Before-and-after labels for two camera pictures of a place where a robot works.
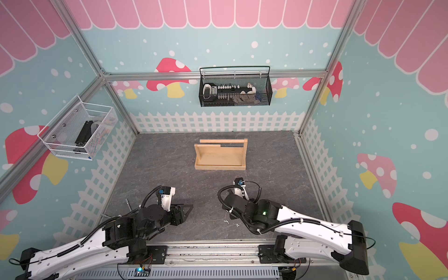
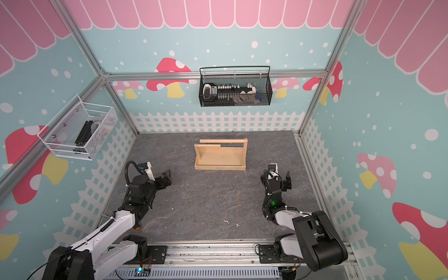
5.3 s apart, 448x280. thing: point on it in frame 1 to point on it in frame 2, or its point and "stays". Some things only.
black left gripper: x=174 y=212 to x=167 y=179
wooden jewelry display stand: x=213 y=157 stays
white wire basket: x=79 y=131 stays
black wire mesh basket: x=235 y=86 stays
